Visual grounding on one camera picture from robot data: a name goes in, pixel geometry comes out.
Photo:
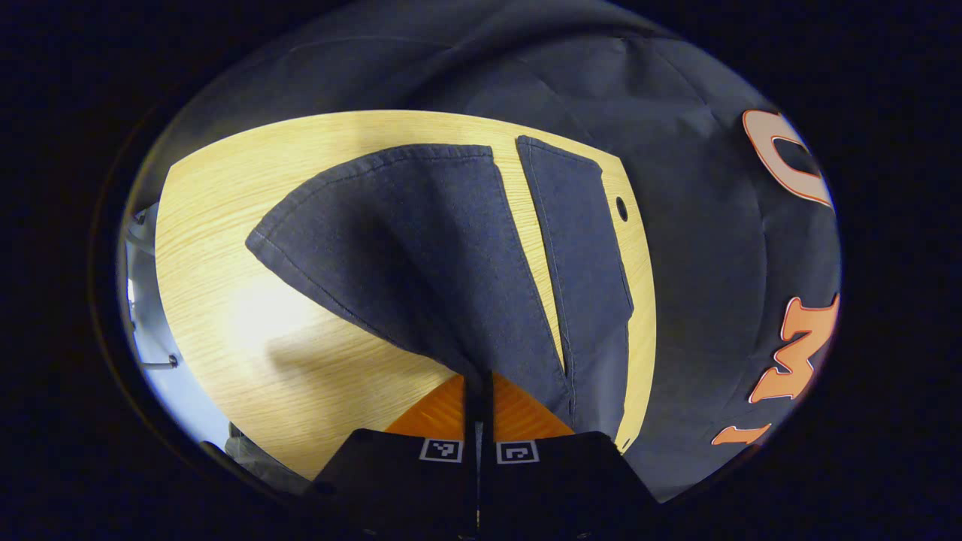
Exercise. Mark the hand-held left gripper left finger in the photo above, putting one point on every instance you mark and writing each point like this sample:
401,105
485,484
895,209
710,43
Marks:
406,481

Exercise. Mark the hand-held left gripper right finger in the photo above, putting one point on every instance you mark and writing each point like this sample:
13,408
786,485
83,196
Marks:
556,481

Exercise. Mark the black backdrop cloth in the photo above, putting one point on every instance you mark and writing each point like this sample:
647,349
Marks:
699,263

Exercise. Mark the dark blue jeans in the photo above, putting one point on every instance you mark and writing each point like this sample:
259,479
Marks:
421,263

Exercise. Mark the grey metal frame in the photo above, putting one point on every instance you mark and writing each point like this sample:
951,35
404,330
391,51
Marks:
161,365

